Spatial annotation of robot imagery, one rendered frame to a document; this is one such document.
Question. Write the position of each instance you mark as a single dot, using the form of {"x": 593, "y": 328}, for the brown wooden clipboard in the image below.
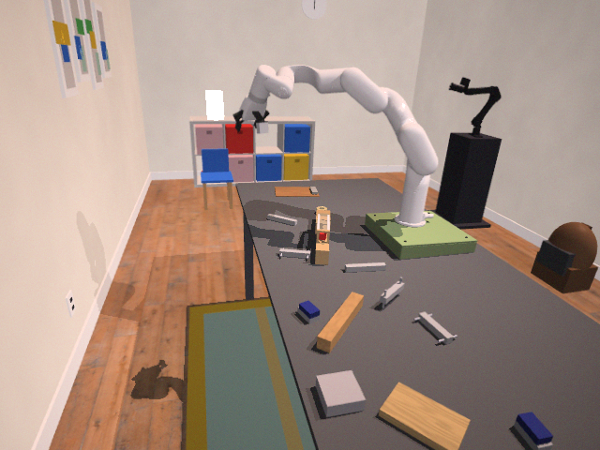
{"x": 296, "y": 192}

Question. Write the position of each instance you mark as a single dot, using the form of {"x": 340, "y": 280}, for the orange rectangular bar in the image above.
{"x": 332, "y": 332}

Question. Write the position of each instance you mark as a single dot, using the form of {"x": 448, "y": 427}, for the flat wooden board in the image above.
{"x": 425, "y": 419}

